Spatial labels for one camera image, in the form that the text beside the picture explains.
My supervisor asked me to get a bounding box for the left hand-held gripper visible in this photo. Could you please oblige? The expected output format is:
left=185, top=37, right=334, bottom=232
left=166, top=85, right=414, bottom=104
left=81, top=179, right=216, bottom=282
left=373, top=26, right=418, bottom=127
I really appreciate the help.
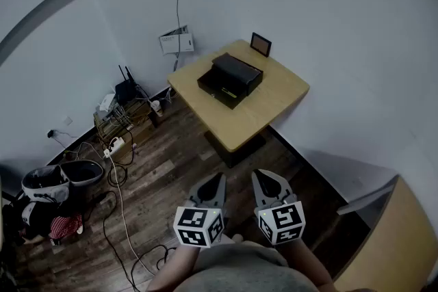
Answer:
left=173, top=173, right=227, bottom=248

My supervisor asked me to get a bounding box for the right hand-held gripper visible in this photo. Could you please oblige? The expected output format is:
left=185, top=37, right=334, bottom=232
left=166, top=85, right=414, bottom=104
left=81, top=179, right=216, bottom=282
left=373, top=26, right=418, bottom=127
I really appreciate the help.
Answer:
left=252, top=170, right=305, bottom=246

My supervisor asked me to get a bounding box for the black box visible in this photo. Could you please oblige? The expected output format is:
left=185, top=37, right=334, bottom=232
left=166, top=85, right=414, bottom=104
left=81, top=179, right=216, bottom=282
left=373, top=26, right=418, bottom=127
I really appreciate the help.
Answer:
left=196, top=52, right=265, bottom=111

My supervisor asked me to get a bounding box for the person's right forearm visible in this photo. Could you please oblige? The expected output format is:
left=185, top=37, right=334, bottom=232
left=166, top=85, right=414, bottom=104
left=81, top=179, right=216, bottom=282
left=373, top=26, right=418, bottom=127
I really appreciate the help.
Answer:
left=281, top=238, right=340, bottom=292

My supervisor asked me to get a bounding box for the person's left forearm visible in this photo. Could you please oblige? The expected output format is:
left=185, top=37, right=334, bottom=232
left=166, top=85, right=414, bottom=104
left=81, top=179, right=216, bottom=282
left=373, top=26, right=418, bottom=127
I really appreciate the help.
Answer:
left=146, top=244, right=202, bottom=292

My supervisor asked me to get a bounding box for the person's grey shirt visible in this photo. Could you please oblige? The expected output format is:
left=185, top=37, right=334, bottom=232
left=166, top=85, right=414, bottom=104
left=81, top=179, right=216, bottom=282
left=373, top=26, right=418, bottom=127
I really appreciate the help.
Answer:
left=173, top=240, right=320, bottom=292

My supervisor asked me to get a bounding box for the grey shelf board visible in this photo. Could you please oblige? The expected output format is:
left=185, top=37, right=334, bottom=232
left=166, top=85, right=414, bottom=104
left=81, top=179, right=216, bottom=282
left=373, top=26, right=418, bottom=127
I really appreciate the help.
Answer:
left=336, top=174, right=400, bottom=216

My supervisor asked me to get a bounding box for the white power strip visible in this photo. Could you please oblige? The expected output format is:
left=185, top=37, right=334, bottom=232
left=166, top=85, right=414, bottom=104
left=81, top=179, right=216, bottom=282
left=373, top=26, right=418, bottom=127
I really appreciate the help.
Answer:
left=103, top=136, right=125, bottom=159

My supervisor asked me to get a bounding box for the grey oval bin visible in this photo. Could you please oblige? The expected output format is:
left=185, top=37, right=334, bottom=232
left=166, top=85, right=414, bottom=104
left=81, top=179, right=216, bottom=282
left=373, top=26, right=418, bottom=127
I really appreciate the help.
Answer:
left=60, top=159, right=105, bottom=187

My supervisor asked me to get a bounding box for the black router with antennas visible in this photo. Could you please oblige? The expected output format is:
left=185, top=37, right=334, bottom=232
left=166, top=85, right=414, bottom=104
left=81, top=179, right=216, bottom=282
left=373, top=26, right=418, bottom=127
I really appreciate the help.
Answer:
left=114, top=64, right=138, bottom=106

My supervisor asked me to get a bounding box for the wooden cabinet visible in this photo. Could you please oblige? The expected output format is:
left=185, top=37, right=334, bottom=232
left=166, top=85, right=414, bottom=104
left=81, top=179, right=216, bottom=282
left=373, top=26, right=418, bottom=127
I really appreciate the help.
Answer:
left=333, top=176, right=438, bottom=292

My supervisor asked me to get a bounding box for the white network device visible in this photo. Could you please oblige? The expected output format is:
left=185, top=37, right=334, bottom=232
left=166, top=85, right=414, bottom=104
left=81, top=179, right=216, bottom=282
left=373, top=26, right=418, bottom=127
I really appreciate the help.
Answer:
left=98, top=93, right=117, bottom=112

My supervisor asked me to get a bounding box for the red checkered cloth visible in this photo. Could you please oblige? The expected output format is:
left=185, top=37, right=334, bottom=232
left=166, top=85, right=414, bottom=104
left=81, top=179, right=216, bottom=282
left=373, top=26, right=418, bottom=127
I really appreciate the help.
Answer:
left=49, top=213, right=84, bottom=241

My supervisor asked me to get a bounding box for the white bin with bag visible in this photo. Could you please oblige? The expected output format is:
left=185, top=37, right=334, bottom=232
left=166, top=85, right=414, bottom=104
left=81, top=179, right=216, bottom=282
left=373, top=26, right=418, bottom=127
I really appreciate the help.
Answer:
left=21, top=165, right=70, bottom=203

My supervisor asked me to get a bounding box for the black table pedestal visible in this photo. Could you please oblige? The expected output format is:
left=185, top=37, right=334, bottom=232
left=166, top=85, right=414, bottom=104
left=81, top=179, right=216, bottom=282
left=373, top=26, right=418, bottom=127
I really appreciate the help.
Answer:
left=204, top=129, right=267, bottom=169

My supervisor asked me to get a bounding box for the long white floor cable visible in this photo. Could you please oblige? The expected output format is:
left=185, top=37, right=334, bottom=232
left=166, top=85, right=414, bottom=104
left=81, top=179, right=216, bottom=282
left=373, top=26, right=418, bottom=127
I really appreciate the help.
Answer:
left=108, top=152, right=157, bottom=280

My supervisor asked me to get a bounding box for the white cable bundle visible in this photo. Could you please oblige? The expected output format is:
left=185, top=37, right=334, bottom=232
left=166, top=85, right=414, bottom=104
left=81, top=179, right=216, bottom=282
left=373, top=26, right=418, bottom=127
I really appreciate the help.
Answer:
left=159, top=85, right=179, bottom=104

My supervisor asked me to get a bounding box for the black floor cable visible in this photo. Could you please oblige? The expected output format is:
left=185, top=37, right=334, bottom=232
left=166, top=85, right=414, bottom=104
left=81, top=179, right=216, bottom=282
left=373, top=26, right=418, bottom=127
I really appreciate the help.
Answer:
left=83, top=190, right=177, bottom=292

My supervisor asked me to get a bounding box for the black picture frame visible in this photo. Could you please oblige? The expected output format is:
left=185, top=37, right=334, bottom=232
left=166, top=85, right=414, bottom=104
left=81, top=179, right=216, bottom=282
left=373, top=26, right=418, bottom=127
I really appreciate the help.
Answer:
left=250, top=31, right=272, bottom=58

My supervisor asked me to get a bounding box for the white wall panel box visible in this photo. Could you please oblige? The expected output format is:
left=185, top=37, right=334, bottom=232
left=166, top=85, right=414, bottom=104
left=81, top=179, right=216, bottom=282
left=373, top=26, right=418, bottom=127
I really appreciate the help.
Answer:
left=158, top=24, right=195, bottom=57

